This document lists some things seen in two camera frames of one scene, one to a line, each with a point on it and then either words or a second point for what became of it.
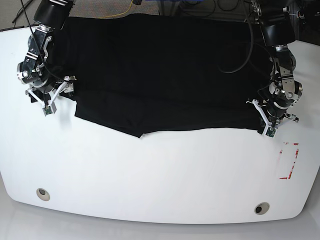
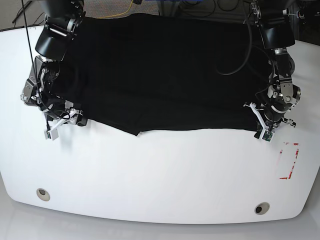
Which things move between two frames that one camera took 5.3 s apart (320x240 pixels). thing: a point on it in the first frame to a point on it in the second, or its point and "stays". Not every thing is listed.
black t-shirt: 143,74 stays
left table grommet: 43,194 stays
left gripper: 49,97 to 63,112
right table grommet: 261,208 stays
